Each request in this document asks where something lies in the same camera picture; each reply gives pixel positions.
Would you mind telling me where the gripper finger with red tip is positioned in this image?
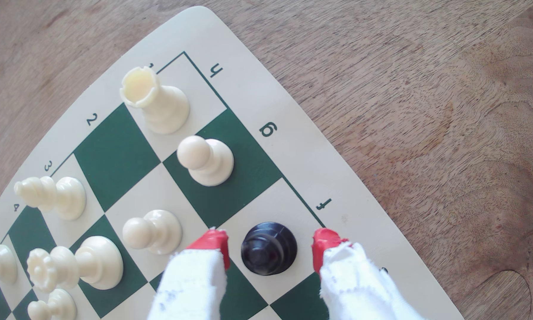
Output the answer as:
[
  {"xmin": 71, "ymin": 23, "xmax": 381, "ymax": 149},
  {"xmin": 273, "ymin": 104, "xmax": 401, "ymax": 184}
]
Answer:
[
  {"xmin": 312, "ymin": 228, "xmax": 425, "ymax": 320},
  {"xmin": 147, "ymin": 228, "xmax": 231, "ymax": 320}
]

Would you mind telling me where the black chess pawn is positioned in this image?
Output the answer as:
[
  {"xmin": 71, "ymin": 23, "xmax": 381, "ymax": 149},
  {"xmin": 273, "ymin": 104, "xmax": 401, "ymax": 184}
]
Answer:
[{"xmin": 241, "ymin": 222, "xmax": 298, "ymax": 276}]

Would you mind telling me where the white chess pawn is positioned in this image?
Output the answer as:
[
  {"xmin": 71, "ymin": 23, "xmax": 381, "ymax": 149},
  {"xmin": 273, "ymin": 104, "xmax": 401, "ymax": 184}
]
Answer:
[
  {"xmin": 27, "ymin": 288, "xmax": 77, "ymax": 320},
  {"xmin": 122, "ymin": 209, "xmax": 183, "ymax": 256},
  {"xmin": 177, "ymin": 135, "xmax": 234, "ymax": 187}
]

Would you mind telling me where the white chess queen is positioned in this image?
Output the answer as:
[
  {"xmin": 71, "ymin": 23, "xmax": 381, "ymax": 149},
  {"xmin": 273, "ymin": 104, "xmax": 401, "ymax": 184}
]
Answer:
[{"xmin": 27, "ymin": 236, "xmax": 124, "ymax": 293}]

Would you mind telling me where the green and cream chess mat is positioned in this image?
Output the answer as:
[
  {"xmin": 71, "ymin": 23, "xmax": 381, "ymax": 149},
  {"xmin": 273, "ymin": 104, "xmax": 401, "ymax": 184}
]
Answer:
[{"xmin": 0, "ymin": 6, "xmax": 465, "ymax": 320}]

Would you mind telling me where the white chess bishop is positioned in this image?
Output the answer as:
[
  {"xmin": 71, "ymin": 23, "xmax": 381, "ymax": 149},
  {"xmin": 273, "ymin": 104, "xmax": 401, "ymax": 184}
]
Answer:
[{"xmin": 14, "ymin": 176, "xmax": 87, "ymax": 221}]

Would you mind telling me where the white chess rook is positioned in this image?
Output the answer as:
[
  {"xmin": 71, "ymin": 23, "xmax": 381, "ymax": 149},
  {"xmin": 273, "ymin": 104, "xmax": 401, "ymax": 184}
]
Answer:
[{"xmin": 120, "ymin": 66, "xmax": 191, "ymax": 135}]

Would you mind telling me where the white chess king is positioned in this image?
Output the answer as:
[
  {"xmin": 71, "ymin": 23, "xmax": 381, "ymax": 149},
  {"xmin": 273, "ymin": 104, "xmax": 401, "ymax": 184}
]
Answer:
[{"xmin": 0, "ymin": 244, "xmax": 18, "ymax": 285}]

